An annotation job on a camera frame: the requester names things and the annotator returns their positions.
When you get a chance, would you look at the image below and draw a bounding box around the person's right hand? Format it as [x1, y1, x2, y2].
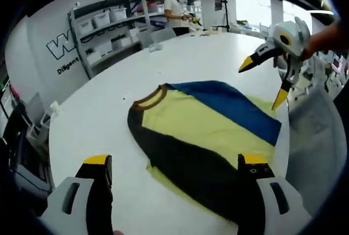
[299, 32, 329, 61]

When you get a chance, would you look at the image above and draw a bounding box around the yellow blue grey garment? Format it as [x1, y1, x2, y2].
[127, 81, 283, 219]

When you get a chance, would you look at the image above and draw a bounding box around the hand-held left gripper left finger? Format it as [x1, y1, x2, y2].
[40, 153, 114, 235]

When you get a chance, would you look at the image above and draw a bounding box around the black light stand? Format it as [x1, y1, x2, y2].
[211, 0, 232, 33]

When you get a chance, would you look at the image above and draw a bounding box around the row of white storage bins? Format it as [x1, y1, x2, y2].
[77, 0, 202, 56]

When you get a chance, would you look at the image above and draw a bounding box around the grey metal shelving unit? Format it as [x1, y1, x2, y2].
[67, 0, 204, 79]

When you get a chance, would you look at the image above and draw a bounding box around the grey mesh office chair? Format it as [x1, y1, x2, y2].
[285, 85, 343, 216]

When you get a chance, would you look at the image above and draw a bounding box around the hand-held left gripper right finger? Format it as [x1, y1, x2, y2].
[237, 152, 313, 235]

